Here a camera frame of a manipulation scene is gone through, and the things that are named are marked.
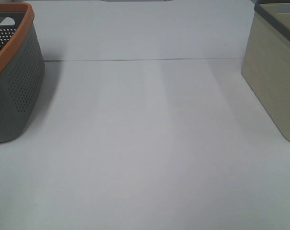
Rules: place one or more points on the beige basket grey rim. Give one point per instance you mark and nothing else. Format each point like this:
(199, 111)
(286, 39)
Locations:
(266, 64)

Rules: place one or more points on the grey perforated basket orange rim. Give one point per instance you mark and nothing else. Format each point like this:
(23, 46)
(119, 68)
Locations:
(22, 69)

